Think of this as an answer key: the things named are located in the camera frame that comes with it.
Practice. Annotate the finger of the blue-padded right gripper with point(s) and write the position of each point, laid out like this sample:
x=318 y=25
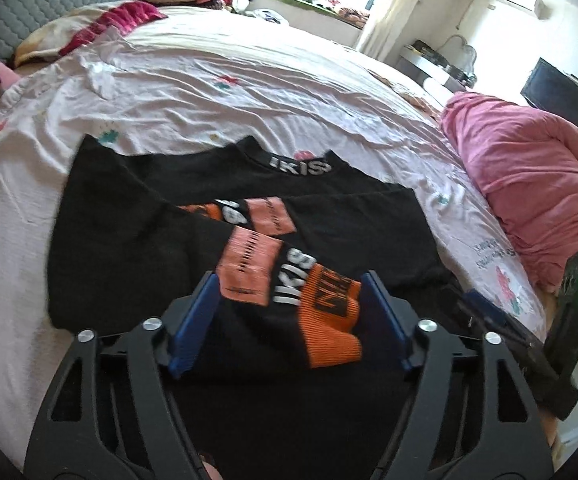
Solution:
x=484 y=317

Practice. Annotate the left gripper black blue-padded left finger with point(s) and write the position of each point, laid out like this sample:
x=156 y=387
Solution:
x=110 y=410

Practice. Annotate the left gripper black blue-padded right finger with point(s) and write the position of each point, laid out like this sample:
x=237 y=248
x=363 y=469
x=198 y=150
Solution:
x=469 y=412

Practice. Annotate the black sweater with orange cuffs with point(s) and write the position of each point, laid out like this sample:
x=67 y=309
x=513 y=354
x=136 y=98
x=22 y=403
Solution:
x=291 y=382

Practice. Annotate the pink crumpled duvet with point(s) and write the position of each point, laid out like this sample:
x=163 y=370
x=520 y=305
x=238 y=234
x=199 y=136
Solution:
x=524 y=161

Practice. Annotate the black monitor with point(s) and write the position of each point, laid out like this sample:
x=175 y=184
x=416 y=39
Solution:
x=548 y=89

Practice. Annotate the grey side desk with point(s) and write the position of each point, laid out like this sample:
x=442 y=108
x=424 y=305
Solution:
x=419 y=62

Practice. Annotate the white window curtain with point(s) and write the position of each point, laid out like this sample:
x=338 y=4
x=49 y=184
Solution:
x=387 y=19

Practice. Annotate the pink strawberry print bedsheet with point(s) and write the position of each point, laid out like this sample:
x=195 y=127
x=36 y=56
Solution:
x=197 y=80

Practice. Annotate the red and cream blanket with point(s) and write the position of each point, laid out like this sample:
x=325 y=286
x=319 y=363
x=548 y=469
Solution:
x=82 y=26

